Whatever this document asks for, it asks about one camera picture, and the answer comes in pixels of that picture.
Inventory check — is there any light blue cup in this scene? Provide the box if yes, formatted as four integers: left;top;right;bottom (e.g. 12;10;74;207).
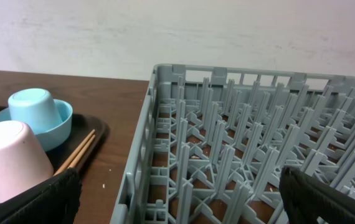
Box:
8;88;62;134

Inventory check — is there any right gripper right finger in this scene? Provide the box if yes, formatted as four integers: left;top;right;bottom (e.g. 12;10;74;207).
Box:
279;166;355;224

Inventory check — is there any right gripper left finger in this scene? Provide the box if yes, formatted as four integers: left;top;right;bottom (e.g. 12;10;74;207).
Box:
0;168;82;223

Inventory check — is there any pale pink cup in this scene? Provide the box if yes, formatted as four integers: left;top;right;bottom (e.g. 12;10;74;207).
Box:
0;121;54;203

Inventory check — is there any light blue bowl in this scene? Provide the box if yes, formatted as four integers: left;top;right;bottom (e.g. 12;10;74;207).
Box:
0;98;73;152

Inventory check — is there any grey dishwasher rack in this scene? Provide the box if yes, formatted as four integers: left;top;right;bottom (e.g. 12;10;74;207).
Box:
111;64;355;223

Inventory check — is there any left wooden chopstick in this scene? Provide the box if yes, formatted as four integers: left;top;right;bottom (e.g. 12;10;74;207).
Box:
54;129;95;176

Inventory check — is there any wooden chopstick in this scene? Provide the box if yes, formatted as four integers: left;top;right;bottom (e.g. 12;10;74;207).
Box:
54;129;95;176
68;134;95;168

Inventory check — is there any right wooden chopstick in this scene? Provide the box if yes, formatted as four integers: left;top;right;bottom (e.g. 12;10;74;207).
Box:
68;134;95;168

